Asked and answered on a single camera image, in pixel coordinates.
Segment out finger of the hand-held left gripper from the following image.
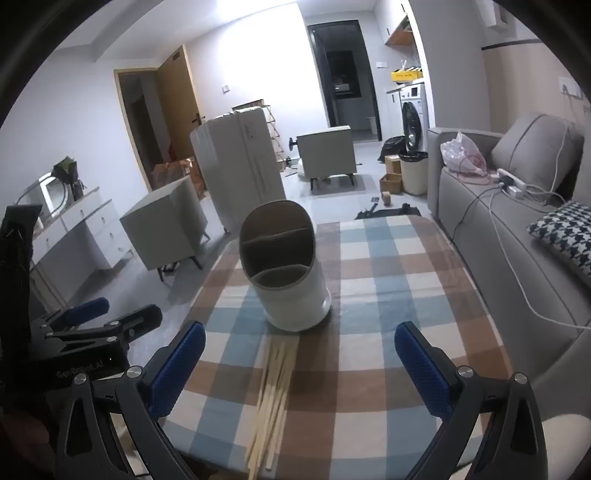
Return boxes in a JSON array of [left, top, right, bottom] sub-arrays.
[[32, 298, 110, 331], [99, 305, 164, 343]]

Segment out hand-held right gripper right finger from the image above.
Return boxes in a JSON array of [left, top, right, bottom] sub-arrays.
[[394, 322, 550, 480]]

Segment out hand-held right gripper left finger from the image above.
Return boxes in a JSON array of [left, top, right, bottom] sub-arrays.
[[55, 320, 207, 480]]

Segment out pile of wooden chopsticks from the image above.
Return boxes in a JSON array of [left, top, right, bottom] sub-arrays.
[[247, 336, 301, 480]]

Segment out white cylindrical utensil holder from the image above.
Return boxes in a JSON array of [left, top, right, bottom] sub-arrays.
[[239, 200, 333, 332]]

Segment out person's left hand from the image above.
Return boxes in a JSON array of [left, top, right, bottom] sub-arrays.
[[0, 408, 52, 480]]

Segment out white dresser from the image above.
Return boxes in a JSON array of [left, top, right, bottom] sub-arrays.
[[28, 187, 134, 315]]

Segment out beige nightstand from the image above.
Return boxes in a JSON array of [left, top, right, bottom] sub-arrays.
[[120, 178, 209, 280], [297, 126, 357, 190]]

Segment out plaid blanket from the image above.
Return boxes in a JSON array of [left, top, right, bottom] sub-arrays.
[[154, 215, 527, 480]]

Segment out round mirror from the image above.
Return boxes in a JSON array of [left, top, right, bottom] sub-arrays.
[[16, 173, 70, 217]]

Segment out grey sofa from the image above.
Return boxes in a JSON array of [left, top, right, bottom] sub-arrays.
[[427, 113, 591, 462]]

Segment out green plant bouquet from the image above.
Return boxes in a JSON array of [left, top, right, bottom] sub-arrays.
[[52, 157, 86, 201]]

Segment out brown cardboard boxes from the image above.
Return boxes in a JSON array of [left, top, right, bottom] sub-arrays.
[[150, 157, 206, 199]]

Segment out black backpack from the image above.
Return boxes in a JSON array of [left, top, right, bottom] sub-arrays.
[[355, 203, 421, 220]]

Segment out white suitcase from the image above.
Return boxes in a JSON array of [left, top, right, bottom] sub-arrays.
[[190, 106, 287, 232]]

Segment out beige trash bin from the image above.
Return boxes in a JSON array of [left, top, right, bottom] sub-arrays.
[[399, 151, 428, 195]]

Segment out houndstooth pillow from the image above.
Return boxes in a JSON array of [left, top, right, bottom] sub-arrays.
[[527, 200, 591, 275]]

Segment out white power strip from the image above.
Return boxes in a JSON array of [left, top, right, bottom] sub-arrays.
[[496, 168, 527, 188]]

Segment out white plastic bag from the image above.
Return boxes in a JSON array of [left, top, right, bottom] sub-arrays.
[[440, 131, 488, 175]]

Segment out black trash bag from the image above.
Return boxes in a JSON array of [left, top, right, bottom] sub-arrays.
[[378, 137, 404, 163]]

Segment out wooden door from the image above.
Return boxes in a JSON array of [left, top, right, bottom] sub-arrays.
[[157, 45, 204, 162]]

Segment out wooden rack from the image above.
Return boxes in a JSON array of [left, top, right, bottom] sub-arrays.
[[231, 98, 284, 171]]

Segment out white washing machine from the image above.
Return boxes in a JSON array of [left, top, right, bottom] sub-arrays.
[[399, 83, 430, 153]]

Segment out white cable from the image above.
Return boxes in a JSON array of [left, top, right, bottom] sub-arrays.
[[487, 185, 591, 329]]

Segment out grey cable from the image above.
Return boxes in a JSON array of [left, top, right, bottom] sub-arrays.
[[454, 187, 492, 241]]

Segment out red cable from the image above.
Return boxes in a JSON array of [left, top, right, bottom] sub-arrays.
[[455, 156, 490, 185]]

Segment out black door frame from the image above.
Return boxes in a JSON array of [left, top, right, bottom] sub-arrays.
[[307, 19, 384, 141]]

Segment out wooden wall shelf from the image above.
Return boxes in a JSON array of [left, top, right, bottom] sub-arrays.
[[384, 14, 414, 47]]

